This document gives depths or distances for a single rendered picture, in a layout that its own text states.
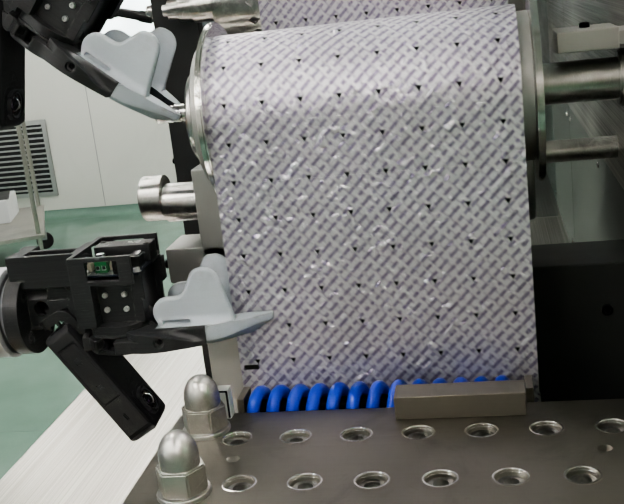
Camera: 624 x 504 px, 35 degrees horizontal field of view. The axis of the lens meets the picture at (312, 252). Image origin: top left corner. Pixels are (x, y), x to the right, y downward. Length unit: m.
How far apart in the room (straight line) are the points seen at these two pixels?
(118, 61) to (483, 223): 0.31
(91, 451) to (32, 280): 0.31
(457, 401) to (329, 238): 0.16
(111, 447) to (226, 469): 0.40
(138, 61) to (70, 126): 6.11
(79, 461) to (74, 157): 5.91
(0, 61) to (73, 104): 6.02
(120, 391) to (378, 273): 0.23
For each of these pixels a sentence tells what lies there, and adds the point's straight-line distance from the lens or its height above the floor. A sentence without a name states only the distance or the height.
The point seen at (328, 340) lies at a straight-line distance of 0.79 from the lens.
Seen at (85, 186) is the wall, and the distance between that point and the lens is 6.94.
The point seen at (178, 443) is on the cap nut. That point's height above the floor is 1.07.
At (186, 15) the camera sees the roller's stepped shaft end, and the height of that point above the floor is 1.33.
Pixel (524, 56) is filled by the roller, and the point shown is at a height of 1.28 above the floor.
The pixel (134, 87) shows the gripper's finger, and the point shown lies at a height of 1.28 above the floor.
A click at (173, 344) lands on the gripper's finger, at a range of 0.78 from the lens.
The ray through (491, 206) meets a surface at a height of 1.17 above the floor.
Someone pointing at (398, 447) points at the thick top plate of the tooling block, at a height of 1.03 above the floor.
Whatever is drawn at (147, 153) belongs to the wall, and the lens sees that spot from 6.75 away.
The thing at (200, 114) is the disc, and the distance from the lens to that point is 0.76.
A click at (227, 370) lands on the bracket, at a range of 0.91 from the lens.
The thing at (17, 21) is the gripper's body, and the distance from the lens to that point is 0.82.
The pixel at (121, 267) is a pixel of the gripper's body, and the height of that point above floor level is 1.15.
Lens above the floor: 1.34
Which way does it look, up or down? 15 degrees down
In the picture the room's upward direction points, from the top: 7 degrees counter-clockwise
